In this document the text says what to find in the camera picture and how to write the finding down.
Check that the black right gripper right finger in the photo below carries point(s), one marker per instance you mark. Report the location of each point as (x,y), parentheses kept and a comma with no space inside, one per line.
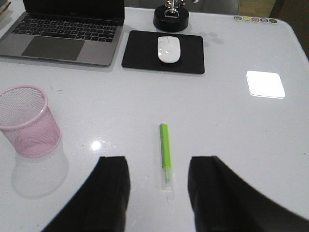
(223,202)

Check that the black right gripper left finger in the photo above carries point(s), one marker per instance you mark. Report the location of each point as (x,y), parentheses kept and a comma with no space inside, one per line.
(100,204)

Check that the green highlighter pen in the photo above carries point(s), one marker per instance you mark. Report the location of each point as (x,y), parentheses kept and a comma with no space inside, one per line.
(165,157)

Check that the pink mesh pen holder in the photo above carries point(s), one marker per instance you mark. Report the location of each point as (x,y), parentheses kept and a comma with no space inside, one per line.
(27,122)

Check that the black mouse pad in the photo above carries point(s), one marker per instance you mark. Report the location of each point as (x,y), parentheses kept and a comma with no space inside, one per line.
(141,53)

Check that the white computer mouse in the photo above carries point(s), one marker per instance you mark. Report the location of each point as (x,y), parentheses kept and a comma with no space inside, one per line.
(168,49)

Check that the grey open laptop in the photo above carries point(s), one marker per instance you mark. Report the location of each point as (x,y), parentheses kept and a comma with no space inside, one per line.
(75,31)

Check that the row of round stickers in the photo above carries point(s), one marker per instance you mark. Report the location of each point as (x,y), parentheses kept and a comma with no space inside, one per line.
(255,19)

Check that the ferris wheel desk toy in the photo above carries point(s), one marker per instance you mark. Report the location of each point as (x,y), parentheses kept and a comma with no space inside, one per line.
(172,16)

